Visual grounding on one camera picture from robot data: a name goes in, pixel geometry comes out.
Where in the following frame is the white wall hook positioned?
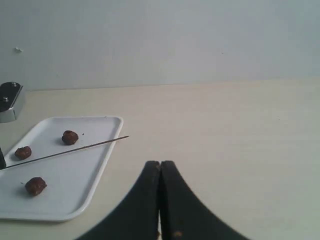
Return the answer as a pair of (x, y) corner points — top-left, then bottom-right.
(14, 47), (23, 53)

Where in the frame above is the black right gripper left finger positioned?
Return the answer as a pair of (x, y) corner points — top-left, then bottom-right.
(78, 161), (160, 240)

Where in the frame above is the red berry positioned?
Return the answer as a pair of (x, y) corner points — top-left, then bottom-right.
(24, 177), (47, 197)
(61, 130), (79, 146)
(14, 146), (32, 160)

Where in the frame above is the white plastic tray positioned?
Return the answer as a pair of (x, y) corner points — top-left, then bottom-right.
(0, 116), (123, 222)

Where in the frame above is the thin metal skewer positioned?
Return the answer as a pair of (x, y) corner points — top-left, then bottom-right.
(0, 135), (130, 170)

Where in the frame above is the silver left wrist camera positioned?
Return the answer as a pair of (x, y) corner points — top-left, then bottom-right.
(0, 82), (25, 123)

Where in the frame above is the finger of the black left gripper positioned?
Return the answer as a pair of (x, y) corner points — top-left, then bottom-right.
(0, 148), (6, 169)

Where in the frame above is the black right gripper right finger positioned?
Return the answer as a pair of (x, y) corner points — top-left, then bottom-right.
(159, 161), (247, 240)

